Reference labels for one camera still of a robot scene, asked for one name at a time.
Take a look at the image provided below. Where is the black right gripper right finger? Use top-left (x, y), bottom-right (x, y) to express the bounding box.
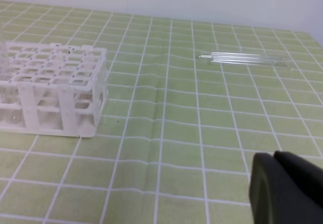
top-left (273, 151), bottom-right (322, 223)

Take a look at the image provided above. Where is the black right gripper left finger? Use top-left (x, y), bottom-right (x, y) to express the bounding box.
top-left (249, 153), bottom-right (310, 223)

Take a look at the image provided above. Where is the green checkered tablecloth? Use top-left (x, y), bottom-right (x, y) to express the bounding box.
top-left (1, 1), bottom-right (322, 223)

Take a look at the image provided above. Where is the clear glass test tube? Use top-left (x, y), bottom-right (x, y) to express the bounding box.
top-left (211, 52), bottom-right (284, 60)
top-left (197, 55), bottom-right (290, 64)

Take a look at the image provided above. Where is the white plastic test tube rack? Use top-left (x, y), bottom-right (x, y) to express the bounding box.
top-left (1, 42), bottom-right (109, 138)

